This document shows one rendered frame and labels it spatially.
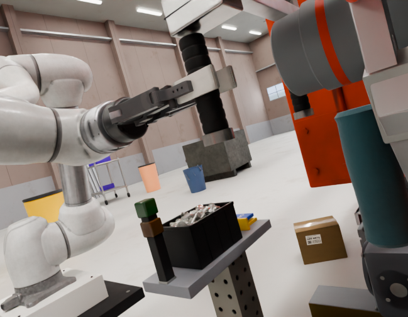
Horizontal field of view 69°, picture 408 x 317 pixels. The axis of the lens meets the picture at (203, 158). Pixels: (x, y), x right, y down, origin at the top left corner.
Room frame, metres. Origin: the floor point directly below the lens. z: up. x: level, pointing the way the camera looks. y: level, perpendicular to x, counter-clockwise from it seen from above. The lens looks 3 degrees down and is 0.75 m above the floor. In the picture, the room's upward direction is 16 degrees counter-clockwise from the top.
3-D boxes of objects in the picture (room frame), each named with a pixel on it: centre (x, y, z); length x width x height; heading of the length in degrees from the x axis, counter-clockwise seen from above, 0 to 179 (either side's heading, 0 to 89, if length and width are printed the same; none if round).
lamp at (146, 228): (0.73, 0.17, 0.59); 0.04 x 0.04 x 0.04; 50
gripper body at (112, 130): (0.51, 0.09, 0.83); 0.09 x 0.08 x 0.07; 50
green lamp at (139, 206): (0.73, 0.17, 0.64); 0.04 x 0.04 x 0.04; 50
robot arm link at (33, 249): (1.09, 0.69, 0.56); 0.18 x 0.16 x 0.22; 133
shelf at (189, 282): (0.88, 0.04, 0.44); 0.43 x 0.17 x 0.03; 140
